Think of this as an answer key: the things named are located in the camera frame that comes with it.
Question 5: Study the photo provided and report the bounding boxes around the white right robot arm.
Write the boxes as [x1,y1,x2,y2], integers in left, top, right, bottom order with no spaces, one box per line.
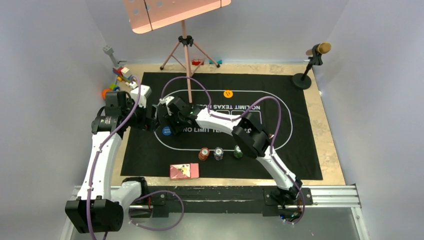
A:
[157,96,302,204]

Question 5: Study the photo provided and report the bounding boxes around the blue poker chip stack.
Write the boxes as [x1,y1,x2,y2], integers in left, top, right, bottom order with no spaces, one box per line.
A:
[213,147,224,161]

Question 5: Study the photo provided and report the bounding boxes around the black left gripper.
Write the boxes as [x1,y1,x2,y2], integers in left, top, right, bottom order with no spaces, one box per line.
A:
[121,97,160,132]

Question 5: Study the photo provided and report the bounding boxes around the blue small blind button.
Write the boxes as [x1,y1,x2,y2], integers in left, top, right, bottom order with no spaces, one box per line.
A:
[162,126,172,136]

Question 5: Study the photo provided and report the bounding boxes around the colourful toy block train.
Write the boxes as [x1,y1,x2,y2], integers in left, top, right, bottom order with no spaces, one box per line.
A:
[112,66,134,88]

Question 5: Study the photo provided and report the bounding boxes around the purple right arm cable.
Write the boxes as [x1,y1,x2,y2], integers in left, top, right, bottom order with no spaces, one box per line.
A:
[160,76,306,225]

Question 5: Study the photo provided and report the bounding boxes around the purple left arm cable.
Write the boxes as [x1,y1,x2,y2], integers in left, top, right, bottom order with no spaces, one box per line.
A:
[85,75,185,240]

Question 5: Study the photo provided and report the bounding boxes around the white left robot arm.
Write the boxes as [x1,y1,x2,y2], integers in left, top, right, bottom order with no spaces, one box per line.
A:
[65,85,155,234]

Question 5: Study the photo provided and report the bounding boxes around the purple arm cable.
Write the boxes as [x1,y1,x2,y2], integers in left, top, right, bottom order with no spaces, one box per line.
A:
[160,76,306,225]
[85,75,185,240]

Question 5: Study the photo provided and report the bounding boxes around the pink music stand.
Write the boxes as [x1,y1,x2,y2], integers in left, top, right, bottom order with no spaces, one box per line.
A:
[123,0,232,103]

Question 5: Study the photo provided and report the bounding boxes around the green poker chip stack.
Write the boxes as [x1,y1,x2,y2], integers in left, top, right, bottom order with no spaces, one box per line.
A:
[233,145,243,159]

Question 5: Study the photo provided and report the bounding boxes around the small red toy block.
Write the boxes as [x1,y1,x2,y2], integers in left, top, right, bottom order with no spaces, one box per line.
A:
[191,58,205,66]

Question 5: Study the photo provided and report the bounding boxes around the red playing card box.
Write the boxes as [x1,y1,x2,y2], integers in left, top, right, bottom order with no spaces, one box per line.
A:
[169,163,200,180]

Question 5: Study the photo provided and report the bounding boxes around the grey toy block tower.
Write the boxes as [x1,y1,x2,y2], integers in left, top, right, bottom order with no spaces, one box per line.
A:
[102,45,119,68]

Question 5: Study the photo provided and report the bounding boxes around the gold microphone on stand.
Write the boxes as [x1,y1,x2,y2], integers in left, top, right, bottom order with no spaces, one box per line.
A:
[291,42,332,90]

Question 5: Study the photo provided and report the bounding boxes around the yellow big blind button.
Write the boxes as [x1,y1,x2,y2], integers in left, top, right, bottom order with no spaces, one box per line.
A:
[223,90,234,99]

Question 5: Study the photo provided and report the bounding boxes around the red poker chip stack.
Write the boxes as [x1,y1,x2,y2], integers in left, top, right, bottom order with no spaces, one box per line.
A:
[198,147,210,161]

